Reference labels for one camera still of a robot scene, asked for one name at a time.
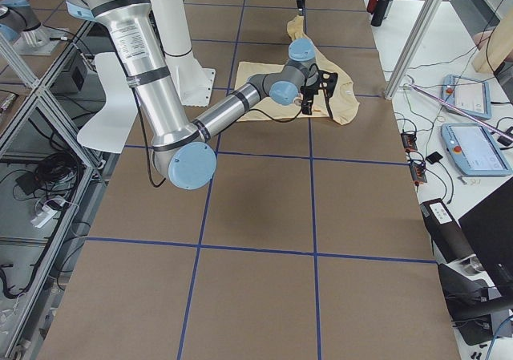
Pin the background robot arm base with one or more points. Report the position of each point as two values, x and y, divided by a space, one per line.
22 28

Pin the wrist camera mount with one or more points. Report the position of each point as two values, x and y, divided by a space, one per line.
327 82

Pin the teach pendant tablet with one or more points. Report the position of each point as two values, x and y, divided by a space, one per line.
470 95
473 150

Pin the far teach pendant tablet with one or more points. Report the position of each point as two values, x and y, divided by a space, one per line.
470 95

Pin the black monitor screen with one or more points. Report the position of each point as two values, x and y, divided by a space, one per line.
488 229

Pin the cream long-sleeve printed shirt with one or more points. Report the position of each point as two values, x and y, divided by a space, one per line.
285 103

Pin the orange black connector box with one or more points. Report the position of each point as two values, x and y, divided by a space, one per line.
409 142

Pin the aluminium frame post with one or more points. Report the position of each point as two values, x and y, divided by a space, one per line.
420 27

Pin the black thermos bottle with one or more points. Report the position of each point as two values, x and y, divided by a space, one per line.
379 12

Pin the pink metal rod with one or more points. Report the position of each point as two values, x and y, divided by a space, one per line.
460 111

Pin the white plastic chair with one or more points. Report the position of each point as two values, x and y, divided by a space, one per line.
108 129

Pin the near teach pendant tablet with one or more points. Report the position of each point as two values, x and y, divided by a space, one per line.
473 150

